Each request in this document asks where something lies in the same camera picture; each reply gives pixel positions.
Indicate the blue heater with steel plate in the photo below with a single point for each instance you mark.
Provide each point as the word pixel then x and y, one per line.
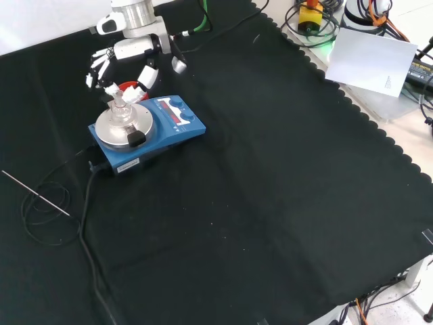
pixel 169 135

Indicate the thin metal probe rod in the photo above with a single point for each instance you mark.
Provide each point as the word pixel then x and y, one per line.
pixel 35 193

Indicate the yellow stop button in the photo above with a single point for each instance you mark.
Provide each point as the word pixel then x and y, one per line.
pixel 309 17

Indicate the black power adapter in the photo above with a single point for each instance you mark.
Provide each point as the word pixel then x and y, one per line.
pixel 419 72

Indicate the pale white board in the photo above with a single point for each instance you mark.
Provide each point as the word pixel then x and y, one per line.
pixel 368 64

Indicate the white wrist camera shell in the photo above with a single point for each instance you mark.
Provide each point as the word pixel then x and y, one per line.
pixel 109 25

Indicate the black bench cloth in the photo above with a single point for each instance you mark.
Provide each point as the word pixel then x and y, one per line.
pixel 253 186

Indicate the clear glass round-bottom flask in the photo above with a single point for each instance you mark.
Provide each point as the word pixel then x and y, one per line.
pixel 120 113

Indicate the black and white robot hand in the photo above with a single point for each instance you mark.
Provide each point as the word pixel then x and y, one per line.
pixel 133 49

